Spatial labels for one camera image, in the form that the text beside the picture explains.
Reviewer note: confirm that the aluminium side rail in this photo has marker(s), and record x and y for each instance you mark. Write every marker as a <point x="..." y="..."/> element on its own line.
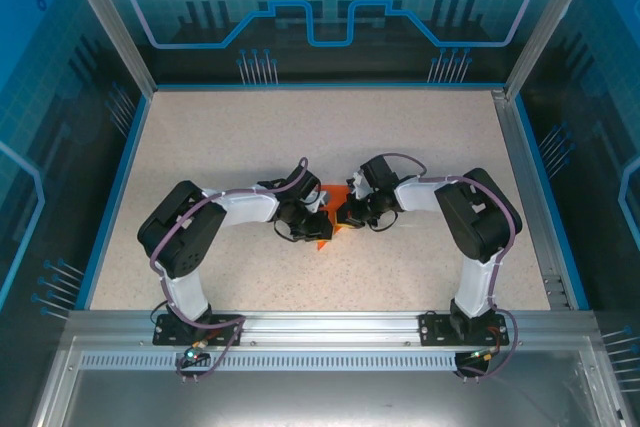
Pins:
<point x="529" y="197"/>

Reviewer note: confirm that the connector plug with green light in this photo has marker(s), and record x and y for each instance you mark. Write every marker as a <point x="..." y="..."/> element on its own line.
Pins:
<point x="481" y="354"/>
<point x="194" y="353"/>

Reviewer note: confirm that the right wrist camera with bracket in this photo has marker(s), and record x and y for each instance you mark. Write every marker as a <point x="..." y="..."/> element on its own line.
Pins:
<point x="359" y="186"/>

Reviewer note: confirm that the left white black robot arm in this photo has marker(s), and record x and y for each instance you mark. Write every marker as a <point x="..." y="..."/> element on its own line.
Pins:
<point x="185" y="292"/>

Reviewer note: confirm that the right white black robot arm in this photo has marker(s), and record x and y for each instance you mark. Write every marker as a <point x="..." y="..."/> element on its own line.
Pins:
<point x="475" y="287"/>

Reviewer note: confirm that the long aluminium mounting rail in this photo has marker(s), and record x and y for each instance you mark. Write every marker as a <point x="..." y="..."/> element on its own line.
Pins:
<point x="330" y="327"/>

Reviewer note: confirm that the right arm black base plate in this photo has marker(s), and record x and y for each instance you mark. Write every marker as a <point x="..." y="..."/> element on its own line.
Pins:
<point x="435" y="329"/>

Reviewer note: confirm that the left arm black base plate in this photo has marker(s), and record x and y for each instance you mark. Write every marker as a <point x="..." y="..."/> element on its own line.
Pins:
<point x="170" y="334"/>

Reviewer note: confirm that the grey metal panel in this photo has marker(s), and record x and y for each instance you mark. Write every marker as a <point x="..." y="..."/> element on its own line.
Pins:
<point x="320" y="397"/>

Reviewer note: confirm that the aluminium corner post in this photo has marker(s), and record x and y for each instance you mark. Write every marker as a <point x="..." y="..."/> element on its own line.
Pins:
<point x="544" y="22"/>
<point x="111" y="22"/>

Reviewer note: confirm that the orange paper sheet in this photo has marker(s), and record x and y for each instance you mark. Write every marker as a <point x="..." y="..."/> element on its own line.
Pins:
<point x="336" y="194"/>

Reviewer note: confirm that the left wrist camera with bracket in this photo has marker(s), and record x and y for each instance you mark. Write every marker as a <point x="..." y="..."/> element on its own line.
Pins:
<point x="315" y="199"/>

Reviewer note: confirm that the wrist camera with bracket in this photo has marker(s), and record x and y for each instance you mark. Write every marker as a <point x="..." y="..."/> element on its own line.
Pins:
<point x="315" y="199"/>
<point x="359" y="186"/>

